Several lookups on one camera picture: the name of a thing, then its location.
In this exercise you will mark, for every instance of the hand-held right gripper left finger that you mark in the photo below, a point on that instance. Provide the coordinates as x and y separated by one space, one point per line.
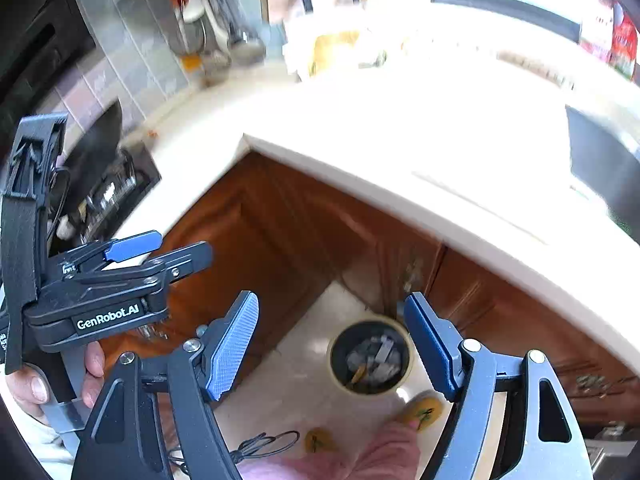
235 345

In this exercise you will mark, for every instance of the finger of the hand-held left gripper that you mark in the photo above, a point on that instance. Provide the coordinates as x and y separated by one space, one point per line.
185 260
132 247

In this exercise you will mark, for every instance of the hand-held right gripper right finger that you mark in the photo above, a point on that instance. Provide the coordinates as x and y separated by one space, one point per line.
430 350

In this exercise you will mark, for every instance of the yellow trash can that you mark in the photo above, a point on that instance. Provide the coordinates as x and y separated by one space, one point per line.
370 360

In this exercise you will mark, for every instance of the person's left hand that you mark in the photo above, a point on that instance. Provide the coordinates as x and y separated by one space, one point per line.
92 362

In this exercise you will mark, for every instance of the yellow slipper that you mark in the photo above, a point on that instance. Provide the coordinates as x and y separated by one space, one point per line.
425 410
320 440

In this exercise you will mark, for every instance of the black cooktop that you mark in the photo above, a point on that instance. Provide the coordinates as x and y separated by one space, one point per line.
120 185

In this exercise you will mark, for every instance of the brown wooden cabinet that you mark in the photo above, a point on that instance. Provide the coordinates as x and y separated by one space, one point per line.
280 220

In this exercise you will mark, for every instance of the black wok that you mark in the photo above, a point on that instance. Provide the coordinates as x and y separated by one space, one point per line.
97 140

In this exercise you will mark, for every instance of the black range hood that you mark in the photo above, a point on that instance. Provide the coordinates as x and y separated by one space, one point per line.
35 25

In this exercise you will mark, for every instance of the row of hanging utensils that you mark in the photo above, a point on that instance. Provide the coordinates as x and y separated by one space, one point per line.
210 15

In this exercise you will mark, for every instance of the steel sink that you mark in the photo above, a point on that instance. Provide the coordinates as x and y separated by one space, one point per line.
605 150

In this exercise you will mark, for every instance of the red printed packet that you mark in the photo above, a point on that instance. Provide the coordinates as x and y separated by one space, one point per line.
617 40

